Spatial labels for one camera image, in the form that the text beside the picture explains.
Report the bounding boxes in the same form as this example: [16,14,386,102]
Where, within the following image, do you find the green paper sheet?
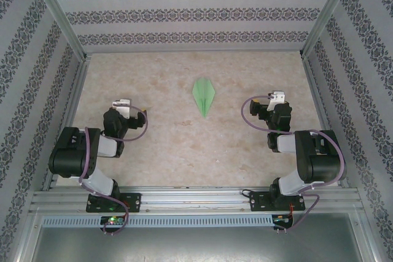
[192,77,216,119]

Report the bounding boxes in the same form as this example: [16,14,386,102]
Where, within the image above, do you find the grey metal sheet panel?
[29,226,369,262]

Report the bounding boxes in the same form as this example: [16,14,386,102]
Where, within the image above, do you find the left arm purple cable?
[79,104,150,237]

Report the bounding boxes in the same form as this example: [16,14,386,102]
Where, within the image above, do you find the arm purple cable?
[79,104,150,237]
[240,94,347,234]

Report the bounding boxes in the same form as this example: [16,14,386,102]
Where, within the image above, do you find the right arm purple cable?
[240,94,347,234]

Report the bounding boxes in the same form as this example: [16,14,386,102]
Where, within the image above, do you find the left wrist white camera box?
[111,98,133,119]

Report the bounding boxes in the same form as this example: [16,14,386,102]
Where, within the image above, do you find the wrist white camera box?
[111,98,133,119]
[265,90,285,111]

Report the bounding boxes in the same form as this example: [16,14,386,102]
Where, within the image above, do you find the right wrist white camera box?
[265,90,285,111]

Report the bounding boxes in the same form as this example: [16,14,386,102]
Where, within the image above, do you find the aluminium side rail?
[301,55,350,190]
[42,54,92,191]

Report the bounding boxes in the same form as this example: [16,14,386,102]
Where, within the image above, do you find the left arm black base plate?
[85,192,142,214]

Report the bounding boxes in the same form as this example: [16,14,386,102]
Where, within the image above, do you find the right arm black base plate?
[249,190,306,213]

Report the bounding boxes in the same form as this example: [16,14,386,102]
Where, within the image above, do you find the aluminium mounting rail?
[29,185,360,214]

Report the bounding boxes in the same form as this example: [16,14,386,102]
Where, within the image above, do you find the grey slotted cable duct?
[41,215,274,228]

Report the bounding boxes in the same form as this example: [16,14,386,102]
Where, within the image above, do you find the aluminium frame post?
[29,0,92,62]
[300,0,362,60]

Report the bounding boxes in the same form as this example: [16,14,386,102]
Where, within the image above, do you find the aluminium frame bar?
[352,212,382,262]
[12,209,42,262]

